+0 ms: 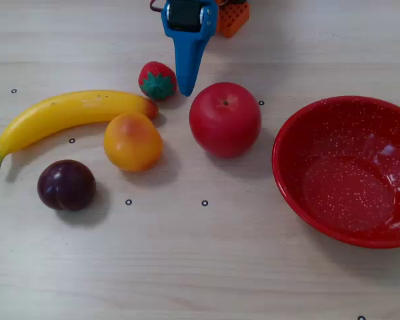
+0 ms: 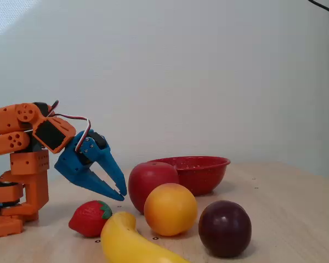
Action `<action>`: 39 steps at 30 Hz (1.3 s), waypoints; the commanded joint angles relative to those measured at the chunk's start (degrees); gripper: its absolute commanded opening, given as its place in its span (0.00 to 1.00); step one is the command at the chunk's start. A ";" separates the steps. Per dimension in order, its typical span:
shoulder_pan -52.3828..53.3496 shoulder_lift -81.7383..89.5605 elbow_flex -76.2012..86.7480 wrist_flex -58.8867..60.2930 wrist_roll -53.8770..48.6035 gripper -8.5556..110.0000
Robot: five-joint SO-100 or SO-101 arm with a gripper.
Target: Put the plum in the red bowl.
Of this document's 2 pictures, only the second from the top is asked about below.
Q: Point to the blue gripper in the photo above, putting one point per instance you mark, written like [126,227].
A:
[72,163]

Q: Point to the orange yellow peach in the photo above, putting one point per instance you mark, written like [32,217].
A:
[170,209]

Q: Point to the yellow banana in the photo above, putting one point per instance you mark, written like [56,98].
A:
[123,241]

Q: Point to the red strawberry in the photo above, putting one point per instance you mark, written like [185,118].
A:
[87,219]

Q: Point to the orange robot base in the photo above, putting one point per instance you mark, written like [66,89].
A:
[2,227]

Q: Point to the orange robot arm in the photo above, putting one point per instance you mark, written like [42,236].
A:
[5,120]

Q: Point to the red apple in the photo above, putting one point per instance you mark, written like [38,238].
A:
[148,178]

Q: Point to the dark purple plum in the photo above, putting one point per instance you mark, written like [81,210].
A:
[224,228]

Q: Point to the red speckled bowl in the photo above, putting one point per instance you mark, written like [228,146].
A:
[203,178]

